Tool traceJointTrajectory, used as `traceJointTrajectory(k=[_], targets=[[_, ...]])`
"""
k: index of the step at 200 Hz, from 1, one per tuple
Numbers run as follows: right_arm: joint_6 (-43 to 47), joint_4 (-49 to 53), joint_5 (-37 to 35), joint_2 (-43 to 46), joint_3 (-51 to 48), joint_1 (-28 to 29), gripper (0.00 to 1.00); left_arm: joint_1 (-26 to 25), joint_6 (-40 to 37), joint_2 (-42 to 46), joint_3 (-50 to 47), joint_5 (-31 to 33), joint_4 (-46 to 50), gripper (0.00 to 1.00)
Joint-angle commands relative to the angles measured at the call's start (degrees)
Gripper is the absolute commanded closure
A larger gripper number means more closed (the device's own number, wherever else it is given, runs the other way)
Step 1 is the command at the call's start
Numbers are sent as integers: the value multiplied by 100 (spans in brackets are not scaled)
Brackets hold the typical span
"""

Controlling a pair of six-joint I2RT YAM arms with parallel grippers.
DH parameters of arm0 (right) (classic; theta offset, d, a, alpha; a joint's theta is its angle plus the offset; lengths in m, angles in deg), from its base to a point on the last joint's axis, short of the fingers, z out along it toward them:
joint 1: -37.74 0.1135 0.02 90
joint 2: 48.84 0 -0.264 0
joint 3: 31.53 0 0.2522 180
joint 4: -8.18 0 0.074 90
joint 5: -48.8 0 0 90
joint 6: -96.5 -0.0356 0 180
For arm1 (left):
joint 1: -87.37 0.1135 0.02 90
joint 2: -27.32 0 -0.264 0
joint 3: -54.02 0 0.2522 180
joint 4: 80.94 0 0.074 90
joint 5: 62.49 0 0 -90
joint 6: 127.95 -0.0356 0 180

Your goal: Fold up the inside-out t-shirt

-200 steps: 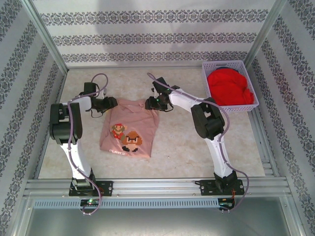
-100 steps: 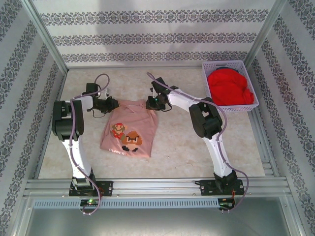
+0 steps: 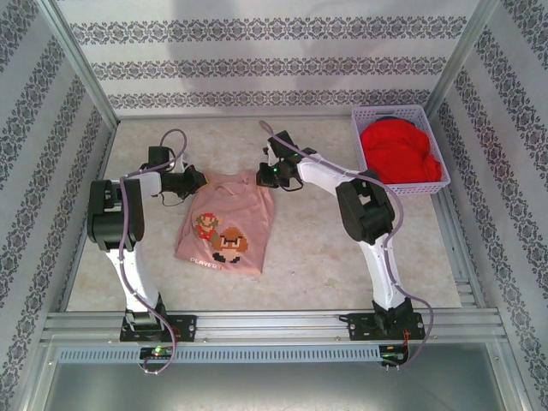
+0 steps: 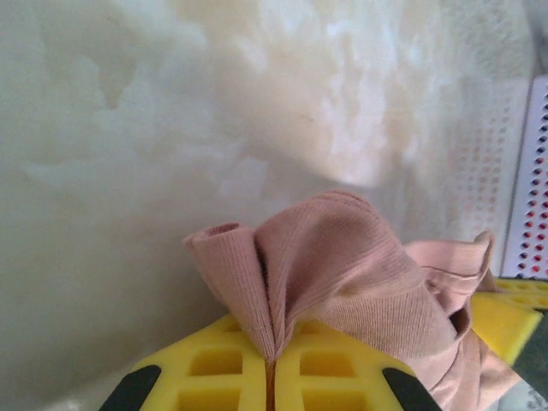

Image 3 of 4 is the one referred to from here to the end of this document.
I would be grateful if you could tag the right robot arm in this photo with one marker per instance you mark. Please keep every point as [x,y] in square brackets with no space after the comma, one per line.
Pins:
[321,173]

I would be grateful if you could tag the aluminium frame leg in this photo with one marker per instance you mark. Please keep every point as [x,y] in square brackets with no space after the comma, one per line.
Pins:
[511,377]
[40,377]

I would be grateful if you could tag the lavender plastic basket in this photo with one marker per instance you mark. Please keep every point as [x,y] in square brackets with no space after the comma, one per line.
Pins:
[402,189]

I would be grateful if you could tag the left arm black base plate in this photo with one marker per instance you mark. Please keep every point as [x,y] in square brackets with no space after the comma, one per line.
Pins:
[186,327]

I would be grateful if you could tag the aluminium mounting rail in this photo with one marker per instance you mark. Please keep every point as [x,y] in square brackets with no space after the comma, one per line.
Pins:
[274,325]

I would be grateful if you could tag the aluminium corner post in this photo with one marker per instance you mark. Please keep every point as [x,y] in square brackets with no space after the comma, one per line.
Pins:
[83,64]
[457,64]

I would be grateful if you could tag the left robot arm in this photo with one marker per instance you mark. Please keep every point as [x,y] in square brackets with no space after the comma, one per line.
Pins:
[132,274]

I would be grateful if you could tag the dark blue garment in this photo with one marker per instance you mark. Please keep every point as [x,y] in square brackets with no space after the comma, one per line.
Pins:
[387,116]

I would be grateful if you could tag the red garment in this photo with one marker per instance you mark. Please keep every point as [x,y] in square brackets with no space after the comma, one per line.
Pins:
[398,154]

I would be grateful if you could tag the pink t-shirt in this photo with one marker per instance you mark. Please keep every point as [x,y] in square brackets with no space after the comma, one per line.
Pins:
[240,205]

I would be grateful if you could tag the aluminium frame bar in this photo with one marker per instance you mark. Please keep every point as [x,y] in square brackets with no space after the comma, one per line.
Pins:
[468,295]
[109,141]
[150,116]

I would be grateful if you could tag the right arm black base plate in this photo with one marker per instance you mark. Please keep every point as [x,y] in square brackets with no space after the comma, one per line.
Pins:
[357,327]

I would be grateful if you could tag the grey metal sheet panel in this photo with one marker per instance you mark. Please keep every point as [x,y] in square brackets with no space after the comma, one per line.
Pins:
[274,389]

